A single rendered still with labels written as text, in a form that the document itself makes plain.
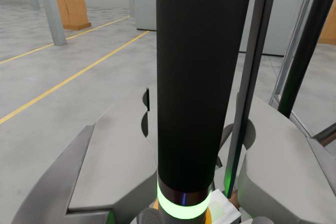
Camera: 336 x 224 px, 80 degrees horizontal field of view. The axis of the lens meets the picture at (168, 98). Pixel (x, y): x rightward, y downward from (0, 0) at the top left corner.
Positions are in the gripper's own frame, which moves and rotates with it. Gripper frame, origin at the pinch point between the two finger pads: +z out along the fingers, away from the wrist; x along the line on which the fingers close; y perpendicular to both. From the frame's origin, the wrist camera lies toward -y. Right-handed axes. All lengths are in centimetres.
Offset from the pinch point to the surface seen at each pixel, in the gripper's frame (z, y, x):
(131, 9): 1020, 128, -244
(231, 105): 264, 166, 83
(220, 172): 36, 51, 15
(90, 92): 281, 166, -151
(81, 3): 763, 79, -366
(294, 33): 123, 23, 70
